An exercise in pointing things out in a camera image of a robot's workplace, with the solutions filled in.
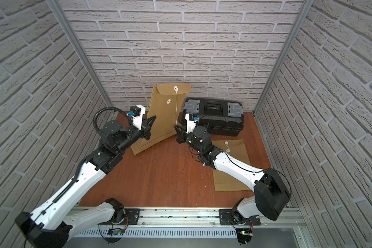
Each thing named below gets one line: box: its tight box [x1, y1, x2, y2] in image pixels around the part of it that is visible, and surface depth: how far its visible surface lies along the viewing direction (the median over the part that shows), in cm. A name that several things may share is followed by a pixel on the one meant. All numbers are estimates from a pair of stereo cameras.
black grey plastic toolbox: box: [181, 98, 245, 137], surface depth 99 cm
